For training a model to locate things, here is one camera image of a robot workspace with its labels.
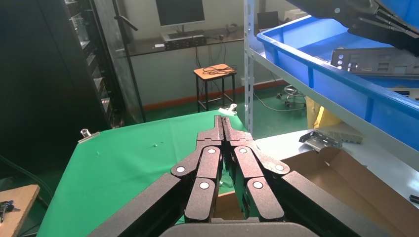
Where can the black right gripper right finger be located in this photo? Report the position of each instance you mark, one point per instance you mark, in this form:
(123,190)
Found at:
(255,176)

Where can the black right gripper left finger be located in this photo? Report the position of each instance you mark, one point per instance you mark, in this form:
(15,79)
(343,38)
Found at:
(199,170)

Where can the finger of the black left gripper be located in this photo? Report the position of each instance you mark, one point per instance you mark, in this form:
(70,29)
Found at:
(337,9)
(392,36)

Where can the metal I/O shield plate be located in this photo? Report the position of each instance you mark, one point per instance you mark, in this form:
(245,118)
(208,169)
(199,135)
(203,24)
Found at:
(397,93)
(360,65)

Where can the white box device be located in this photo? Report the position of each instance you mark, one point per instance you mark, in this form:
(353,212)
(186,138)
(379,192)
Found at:
(294,15)

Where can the blue plastic tray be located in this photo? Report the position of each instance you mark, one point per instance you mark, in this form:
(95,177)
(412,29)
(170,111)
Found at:
(343,88)

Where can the brown cardboard box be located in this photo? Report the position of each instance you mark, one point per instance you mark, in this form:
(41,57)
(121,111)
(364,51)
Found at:
(360,196)

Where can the silver binder clip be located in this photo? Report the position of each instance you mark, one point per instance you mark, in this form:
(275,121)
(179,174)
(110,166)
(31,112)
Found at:
(88,136)
(227,112)

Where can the black laptop screen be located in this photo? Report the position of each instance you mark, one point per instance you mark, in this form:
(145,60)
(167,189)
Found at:
(267,21)

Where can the green table cloth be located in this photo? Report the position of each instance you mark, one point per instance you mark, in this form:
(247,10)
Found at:
(131,153)

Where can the yellow plastic sheet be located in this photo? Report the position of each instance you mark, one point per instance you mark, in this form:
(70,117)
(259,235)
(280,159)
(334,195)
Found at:
(322,114)

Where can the wooden stool black legs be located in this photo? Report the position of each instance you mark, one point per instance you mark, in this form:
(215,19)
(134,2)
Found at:
(209,77)

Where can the black rack device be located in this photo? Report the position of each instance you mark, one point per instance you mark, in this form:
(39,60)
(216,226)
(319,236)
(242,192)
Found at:
(185,42)

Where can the dark office desk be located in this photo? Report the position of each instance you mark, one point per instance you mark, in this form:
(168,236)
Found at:
(144,47)

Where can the black computer monitor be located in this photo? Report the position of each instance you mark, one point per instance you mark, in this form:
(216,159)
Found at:
(180,11)

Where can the brown wooden board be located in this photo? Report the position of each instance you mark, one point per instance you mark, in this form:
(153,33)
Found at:
(26,202)

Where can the black server cabinet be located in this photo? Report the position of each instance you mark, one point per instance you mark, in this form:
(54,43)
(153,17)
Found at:
(39,81)

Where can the dark key bunch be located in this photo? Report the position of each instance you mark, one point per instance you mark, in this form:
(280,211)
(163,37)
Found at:
(5,206)

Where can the grey metal socket frame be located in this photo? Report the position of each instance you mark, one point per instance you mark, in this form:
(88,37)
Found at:
(316,140)

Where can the white wall socket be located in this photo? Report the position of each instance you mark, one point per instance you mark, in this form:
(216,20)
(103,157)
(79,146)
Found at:
(242,81)

